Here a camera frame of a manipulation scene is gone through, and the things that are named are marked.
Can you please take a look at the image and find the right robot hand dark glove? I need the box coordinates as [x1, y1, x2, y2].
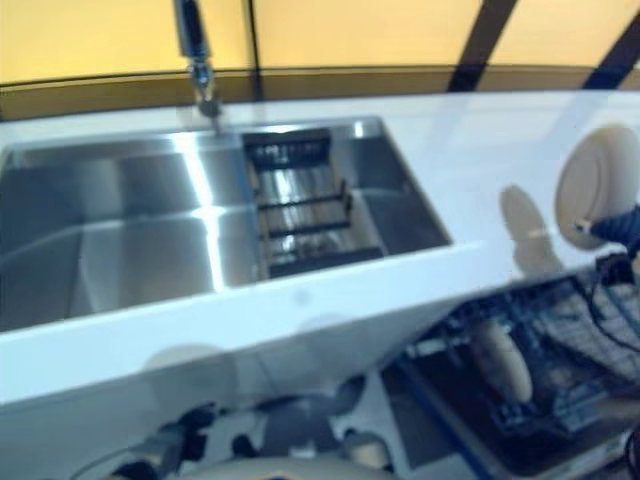
[574, 202, 640, 257]

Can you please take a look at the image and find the left robot hand dark glove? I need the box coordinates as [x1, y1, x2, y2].
[174, 402, 219, 447]

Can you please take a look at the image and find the cream ceramic plate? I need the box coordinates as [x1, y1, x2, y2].
[474, 322, 534, 406]
[555, 125, 640, 251]

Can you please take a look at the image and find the cream robot torso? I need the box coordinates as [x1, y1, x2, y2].
[189, 379, 401, 480]

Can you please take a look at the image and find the dark diagonal window bar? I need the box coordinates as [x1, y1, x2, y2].
[582, 34, 640, 92]

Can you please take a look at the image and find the black sink dish rack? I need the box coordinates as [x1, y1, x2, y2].
[242, 127, 389, 279]

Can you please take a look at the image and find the stainless steel sink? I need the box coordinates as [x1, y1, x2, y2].
[0, 115, 456, 334]

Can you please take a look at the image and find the brown window sill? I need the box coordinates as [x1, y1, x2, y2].
[0, 64, 640, 121]

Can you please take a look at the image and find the chrome kitchen faucet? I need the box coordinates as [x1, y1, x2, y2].
[172, 0, 224, 136]

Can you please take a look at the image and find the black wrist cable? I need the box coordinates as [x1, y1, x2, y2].
[587, 279, 640, 351]

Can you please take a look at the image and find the dark wire dishwasher rack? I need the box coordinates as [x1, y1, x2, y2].
[404, 277, 640, 451]

